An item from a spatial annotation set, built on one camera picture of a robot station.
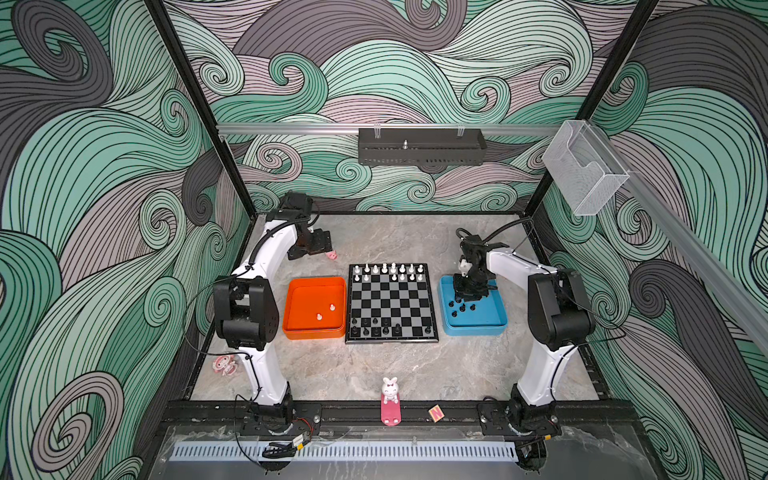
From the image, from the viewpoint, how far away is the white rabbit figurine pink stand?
2.38 ft

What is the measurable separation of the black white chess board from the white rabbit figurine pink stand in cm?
16

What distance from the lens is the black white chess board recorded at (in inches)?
34.4
